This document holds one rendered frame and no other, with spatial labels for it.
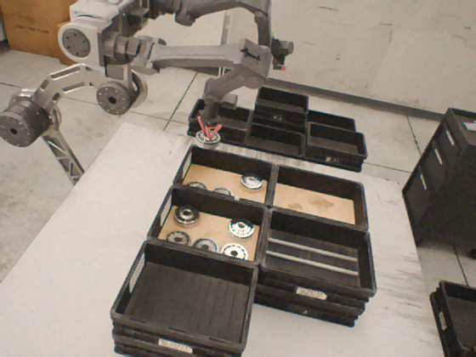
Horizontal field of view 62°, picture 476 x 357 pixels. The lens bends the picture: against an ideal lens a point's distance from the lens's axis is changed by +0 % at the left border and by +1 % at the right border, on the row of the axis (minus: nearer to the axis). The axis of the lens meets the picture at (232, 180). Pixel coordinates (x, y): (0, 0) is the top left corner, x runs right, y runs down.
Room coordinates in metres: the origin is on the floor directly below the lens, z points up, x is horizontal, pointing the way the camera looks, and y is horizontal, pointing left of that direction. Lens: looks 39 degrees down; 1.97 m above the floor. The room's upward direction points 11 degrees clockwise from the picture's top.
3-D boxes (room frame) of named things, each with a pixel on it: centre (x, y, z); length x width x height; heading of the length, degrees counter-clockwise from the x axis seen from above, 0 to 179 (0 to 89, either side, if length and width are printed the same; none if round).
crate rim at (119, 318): (0.72, 0.07, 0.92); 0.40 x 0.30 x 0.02; 86
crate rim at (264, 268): (0.99, -0.35, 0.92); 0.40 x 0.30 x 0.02; 86
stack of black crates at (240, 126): (2.36, 0.16, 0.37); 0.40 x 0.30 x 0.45; 87
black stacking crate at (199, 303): (0.72, 0.07, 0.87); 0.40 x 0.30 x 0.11; 86
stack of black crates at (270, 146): (2.35, -0.24, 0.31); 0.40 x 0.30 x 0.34; 87
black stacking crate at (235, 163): (1.31, 0.03, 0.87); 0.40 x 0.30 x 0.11; 86
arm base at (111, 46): (1.18, 0.44, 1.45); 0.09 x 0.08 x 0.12; 177
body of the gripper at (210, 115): (1.40, 0.14, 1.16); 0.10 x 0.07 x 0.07; 35
